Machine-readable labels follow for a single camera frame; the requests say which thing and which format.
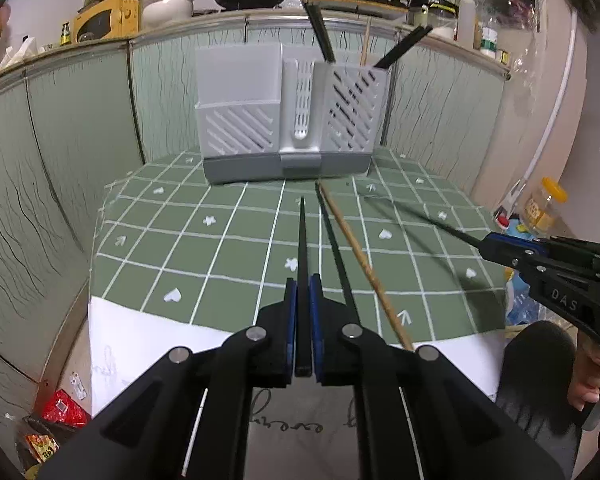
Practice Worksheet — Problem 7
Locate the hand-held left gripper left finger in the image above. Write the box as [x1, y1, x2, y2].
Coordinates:
[39, 279, 299, 480]

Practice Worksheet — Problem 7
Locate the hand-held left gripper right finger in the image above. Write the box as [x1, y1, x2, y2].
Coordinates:
[307, 273, 567, 480]

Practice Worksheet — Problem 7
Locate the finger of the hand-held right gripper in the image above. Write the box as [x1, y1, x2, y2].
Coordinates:
[515, 236, 600, 273]
[482, 232, 600, 351]

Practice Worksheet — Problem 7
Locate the black chopstick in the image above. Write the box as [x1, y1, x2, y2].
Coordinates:
[377, 27, 434, 70]
[310, 1, 337, 63]
[294, 196, 315, 378]
[362, 192, 486, 251]
[302, 0, 331, 63]
[372, 24, 428, 67]
[314, 181, 360, 333]

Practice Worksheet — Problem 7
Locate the white utensil holder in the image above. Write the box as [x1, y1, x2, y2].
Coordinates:
[194, 42, 390, 185]

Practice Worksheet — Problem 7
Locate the wooden chopstick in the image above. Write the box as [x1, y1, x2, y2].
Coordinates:
[319, 183, 415, 352]
[361, 15, 372, 68]

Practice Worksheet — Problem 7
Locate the person's right hand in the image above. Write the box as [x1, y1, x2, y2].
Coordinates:
[567, 345, 600, 413]

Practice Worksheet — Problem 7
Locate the yellow cap plastic jar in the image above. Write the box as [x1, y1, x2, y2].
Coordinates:
[522, 176, 568, 233]

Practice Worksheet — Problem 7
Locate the blue plastic basin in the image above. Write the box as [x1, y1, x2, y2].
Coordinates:
[505, 220, 538, 328]

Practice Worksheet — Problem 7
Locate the white pipe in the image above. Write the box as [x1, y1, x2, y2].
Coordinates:
[492, 15, 578, 216]

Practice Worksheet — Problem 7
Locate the green checked tablecloth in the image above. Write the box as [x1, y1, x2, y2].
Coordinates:
[89, 147, 508, 348]

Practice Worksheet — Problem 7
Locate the dark cloth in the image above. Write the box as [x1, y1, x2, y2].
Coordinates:
[495, 320, 583, 480]

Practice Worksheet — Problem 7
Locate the white paper sheet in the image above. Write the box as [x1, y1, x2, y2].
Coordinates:
[87, 297, 503, 480]

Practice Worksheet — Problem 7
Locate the green label bottle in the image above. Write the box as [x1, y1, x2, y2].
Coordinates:
[480, 27, 500, 60]

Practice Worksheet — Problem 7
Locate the clear plastic sheet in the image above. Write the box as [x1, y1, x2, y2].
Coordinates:
[450, 0, 551, 76]

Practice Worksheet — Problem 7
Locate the white squeeze bottle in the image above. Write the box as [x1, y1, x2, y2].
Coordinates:
[456, 0, 478, 50]

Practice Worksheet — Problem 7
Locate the glass jar black lid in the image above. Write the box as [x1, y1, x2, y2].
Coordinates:
[409, 0, 458, 41]

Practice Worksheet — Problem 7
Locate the wooden cutting board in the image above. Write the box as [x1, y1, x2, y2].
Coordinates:
[300, 0, 411, 13]

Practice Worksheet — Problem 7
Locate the red yellow snack packet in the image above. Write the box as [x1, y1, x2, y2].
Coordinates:
[15, 415, 61, 466]

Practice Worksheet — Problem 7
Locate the white lidded pot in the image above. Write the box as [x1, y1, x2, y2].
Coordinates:
[141, 0, 203, 31]

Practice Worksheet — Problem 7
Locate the yellow box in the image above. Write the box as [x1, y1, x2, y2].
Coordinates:
[72, 0, 143, 43]

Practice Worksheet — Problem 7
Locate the white cloth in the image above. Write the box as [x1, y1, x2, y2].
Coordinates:
[0, 35, 46, 76]

